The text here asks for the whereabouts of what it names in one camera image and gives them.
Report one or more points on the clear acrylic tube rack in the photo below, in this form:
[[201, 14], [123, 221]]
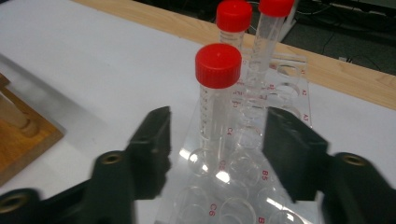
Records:
[[249, 193]]

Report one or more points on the grey metal stand frame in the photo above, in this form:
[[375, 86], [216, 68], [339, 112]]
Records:
[[291, 26]]

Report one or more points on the white table sheet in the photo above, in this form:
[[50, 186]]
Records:
[[62, 46]]

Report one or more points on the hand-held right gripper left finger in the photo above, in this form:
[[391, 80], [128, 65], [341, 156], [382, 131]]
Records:
[[149, 155]]

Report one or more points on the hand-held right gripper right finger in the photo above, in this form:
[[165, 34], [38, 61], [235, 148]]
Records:
[[295, 155]]

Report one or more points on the wooden test tube rack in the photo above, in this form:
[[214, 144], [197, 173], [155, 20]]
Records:
[[21, 146]]

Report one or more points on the red-capped clear test tube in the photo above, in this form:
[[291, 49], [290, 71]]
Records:
[[275, 6], [218, 65], [234, 15]]

